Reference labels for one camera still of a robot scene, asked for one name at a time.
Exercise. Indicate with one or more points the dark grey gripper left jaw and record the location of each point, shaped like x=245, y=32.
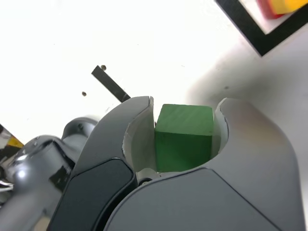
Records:
x=103, y=144

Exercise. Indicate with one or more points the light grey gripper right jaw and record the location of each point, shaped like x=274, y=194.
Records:
x=252, y=156

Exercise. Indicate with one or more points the green cube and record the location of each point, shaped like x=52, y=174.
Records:
x=183, y=144

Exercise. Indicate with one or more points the red cube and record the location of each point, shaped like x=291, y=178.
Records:
x=269, y=12

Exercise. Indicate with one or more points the yellow cube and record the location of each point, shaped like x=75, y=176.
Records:
x=288, y=4

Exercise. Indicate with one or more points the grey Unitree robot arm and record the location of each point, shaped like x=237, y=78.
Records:
x=31, y=168

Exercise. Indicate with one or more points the black tape square outline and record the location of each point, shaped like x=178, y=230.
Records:
x=252, y=31

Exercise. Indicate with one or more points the black tape strip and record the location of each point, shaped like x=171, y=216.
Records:
x=108, y=81

